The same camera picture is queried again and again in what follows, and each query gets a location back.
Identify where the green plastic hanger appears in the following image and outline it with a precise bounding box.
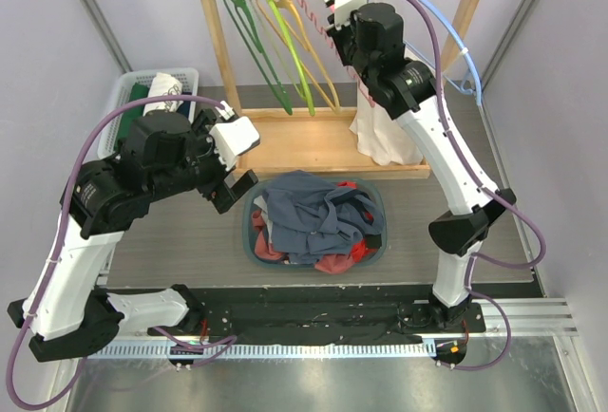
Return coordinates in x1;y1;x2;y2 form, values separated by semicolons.
222;0;293;115

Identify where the white tank top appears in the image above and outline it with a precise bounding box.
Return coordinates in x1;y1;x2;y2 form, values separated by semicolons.
349;70;423;166

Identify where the yellow hanger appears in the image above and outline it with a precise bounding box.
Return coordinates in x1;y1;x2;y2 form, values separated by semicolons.
251;0;341;116

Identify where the navy tank top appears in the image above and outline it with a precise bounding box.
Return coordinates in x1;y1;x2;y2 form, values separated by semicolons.
254;169;386;267

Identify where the navy folded shirt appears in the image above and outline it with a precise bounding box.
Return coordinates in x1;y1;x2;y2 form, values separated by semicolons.
177;101;196;122

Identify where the maroon graphic tank top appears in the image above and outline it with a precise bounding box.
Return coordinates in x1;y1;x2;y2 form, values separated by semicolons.
251;210;356;274

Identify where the lime green hanger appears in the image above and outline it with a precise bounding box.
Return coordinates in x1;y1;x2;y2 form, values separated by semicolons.
248;0;315;116

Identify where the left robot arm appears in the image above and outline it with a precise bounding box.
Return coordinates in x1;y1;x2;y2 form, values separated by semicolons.
8;112;235;363

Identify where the grey tank top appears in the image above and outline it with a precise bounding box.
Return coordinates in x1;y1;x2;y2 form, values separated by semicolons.
254;196;268;215

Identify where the white plastic basket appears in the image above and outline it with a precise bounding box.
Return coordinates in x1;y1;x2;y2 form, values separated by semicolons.
97;67;200;159

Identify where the green folded shirt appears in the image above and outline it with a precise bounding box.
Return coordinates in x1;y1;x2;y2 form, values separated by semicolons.
113;82;151;140

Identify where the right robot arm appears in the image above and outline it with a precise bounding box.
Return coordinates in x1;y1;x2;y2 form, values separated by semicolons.
237;1;516;331

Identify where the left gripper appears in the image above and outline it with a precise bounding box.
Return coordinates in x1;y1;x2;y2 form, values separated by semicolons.
148;109;257;212

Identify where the pink hanger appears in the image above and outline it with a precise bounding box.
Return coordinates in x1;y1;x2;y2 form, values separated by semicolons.
282;0;376;109

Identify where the teal plastic tub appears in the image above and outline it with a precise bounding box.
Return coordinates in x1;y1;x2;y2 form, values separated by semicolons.
241;175;390;270

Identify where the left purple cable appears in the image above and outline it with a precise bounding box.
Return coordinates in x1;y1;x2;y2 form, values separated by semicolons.
4;94;229;408

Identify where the wooden clothes rack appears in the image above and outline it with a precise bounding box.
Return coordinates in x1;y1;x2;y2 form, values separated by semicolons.
200;0;480;179

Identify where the light blue hanger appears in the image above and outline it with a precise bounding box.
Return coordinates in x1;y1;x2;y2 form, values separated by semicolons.
418;0;483;107

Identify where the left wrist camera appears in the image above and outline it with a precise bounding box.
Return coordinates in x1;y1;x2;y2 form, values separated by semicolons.
210;101;260;172

